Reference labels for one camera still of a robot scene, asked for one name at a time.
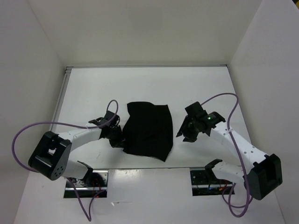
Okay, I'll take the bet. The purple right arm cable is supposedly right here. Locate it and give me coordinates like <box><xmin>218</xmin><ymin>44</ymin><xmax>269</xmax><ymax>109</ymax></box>
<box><xmin>202</xmin><ymin>92</ymin><xmax>254</xmax><ymax>217</ymax></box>

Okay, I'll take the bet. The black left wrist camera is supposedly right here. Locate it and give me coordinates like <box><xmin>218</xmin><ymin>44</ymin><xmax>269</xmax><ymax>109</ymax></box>
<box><xmin>103</xmin><ymin>111</ymin><xmax>120</xmax><ymax>126</ymax></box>

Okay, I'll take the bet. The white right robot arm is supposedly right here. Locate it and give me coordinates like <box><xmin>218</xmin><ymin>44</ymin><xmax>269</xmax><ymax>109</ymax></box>
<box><xmin>177</xmin><ymin>112</ymin><xmax>282</xmax><ymax>200</ymax></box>

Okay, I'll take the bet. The black skirt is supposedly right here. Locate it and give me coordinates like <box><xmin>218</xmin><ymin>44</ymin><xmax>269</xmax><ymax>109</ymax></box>
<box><xmin>123</xmin><ymin>102</ymin><xmax>173</xmax><ymax>162</ymax></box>

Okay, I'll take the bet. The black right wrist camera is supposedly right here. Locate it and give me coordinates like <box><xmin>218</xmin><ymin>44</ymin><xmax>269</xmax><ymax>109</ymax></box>
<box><xmin>185</xmin><ymin>102</ymin><xmax>207</xmax><ymax>121</ymax></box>

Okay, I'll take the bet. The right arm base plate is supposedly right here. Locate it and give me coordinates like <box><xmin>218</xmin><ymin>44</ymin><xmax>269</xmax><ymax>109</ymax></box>
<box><xmin>190</xmin><ymin>168</ymin><xmax>232</xmax><ymax>196</ymax></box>

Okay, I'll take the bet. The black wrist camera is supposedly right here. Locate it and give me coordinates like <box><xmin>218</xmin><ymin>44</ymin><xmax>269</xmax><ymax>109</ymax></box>
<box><xmin>185</xmin><ymin>102</ymin><xmax>207</xmax><ymax>121</ymax></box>
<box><xmin>103</xmin><ymin>111</ymin><xmax>120</xmax><ymax>126</ymax></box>

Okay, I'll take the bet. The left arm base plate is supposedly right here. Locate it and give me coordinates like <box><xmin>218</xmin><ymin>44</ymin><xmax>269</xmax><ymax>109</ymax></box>
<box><xmin>64</xmin><ymin>170</ymin><xmax>108</xmax><ymax>199</ymax></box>

